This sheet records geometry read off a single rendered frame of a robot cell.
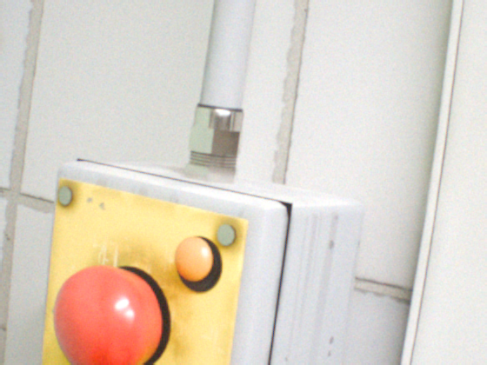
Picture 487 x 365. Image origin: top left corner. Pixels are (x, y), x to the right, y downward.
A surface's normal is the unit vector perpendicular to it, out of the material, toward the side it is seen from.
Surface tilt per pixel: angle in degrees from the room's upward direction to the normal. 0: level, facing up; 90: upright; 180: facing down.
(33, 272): 90
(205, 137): 90
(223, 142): 90
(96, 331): 90
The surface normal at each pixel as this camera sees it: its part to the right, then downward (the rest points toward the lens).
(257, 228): -0.21, 0.07
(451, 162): -0.57, 0.01
